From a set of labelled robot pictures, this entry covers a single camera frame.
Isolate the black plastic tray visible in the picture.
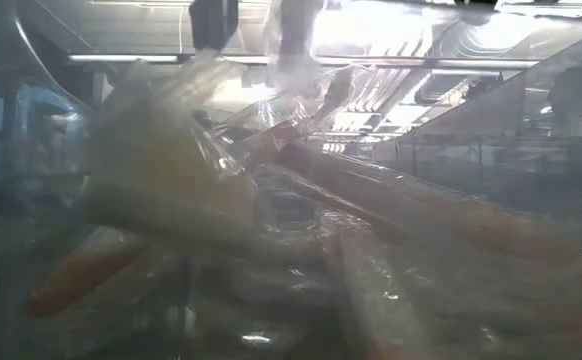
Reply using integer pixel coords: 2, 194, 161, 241
0, 9, 582, 360

